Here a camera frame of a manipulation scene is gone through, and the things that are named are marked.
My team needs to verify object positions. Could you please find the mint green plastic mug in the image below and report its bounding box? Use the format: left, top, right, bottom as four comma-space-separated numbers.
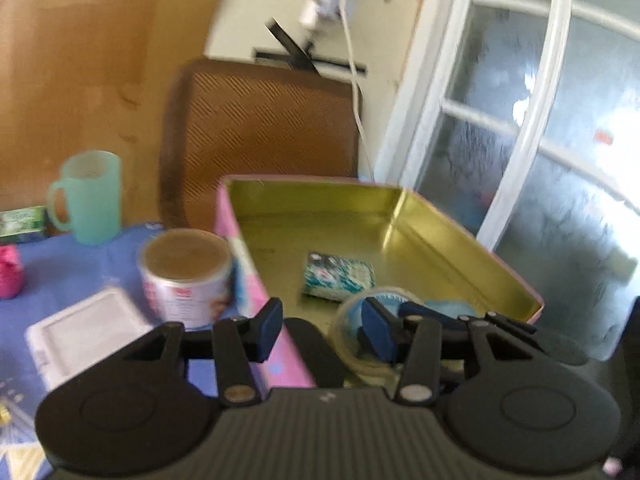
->
46, 151, 123, 247

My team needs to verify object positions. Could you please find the white power cable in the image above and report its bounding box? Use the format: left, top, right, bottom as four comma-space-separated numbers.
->
339, 0, 377, 183

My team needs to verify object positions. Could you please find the wood pattern wall sheet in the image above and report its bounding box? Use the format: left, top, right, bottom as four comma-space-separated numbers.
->
0, 0, 236, 231

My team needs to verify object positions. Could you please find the light blue pouch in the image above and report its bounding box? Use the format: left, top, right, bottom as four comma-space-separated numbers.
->
424, 300, 482, 319

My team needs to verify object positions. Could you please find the white milk powder can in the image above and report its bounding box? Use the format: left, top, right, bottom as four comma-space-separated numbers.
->
137, 228, 236, 331

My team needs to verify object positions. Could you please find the pink biscuit tin box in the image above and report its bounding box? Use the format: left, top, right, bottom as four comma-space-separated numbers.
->
215, 175, 546, 391

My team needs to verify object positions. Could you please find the blue tablecloth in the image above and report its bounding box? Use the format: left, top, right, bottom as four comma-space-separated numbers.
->
0, 220, 321, 480

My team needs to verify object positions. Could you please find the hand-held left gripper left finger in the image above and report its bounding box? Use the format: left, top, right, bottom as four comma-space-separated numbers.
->
120, 297, 285, 408

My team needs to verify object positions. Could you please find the pink fluffy cloth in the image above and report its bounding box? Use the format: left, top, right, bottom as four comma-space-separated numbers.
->
0, 245, 23, 301

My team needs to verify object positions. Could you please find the green toothpaste box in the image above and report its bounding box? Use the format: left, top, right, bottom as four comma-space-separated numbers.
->
0, 206, 51, 246

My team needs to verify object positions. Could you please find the white framed frosted glass door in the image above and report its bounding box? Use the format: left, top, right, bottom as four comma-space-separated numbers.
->
375, 0, 640, 361

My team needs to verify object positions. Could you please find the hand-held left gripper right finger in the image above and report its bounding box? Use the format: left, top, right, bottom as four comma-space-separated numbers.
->
360, 297, 540, 406

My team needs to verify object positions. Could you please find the green patterned tissue packet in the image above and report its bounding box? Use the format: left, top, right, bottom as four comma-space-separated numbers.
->
300, 251, 375, 303

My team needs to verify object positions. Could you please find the black tape cross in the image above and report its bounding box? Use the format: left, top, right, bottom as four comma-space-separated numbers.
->
252, 17, 368, 78

